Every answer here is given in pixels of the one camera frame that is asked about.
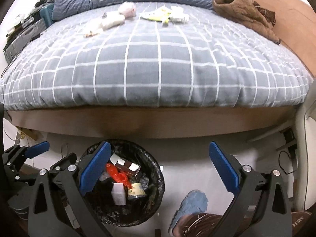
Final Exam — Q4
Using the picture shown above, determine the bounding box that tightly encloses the red plastic bag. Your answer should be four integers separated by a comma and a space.
105, 163, 131, 188

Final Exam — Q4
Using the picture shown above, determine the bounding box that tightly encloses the brown milk carton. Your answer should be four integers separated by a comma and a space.
110, 153, 141, 177

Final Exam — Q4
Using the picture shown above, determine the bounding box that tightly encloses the yellow instant noodle cup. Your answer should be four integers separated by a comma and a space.
127, 183, 147, 200

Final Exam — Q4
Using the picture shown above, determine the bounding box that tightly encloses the white translucent plastic bag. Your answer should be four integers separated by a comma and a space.
100, 11, 125, 31

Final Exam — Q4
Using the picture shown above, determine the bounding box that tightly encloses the white tissue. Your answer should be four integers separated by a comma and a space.
169, 6, 189, 24

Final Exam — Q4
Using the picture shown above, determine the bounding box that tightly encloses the clear bag with red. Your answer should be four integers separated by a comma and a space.
118, 2, 136, 18

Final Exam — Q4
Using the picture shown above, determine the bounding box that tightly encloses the white cardboard box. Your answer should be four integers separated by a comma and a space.
111, 183, 126, 206

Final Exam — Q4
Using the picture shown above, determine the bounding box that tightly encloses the black trash bin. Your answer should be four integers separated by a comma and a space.
78, 139, 165, 227

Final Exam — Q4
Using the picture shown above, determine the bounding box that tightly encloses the blue slipper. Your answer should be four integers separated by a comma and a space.
168, 189, 208, 236

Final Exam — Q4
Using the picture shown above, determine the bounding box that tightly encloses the grey hard suitcase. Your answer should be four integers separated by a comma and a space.
4, 19, 46, 64

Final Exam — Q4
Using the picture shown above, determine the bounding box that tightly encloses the small tan paper scrap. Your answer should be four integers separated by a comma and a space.
84, 31, 99, 38

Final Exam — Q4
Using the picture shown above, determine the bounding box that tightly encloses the grey checked bed sheet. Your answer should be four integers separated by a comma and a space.
1, 5, 313, 111

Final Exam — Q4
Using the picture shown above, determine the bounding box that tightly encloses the teal plastic crate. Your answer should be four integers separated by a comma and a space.
40, 3, 54, 28

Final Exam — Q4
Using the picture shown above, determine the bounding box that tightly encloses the torn yellow wrapper strip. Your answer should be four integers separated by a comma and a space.
162, 17, 170, 27

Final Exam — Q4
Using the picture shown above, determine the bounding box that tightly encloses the wooden headboard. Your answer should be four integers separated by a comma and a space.
255, 0, 315, 75

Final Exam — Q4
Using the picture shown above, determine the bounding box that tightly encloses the brown fleece jacket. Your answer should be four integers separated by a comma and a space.
213, 0, 281, 44

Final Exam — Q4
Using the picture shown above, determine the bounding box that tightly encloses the yellow snack wrapper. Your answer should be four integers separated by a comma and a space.
140, 6, 171, 22

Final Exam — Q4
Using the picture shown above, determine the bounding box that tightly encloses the wooden bed frame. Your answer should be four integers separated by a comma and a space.
5, 106, 296, 139

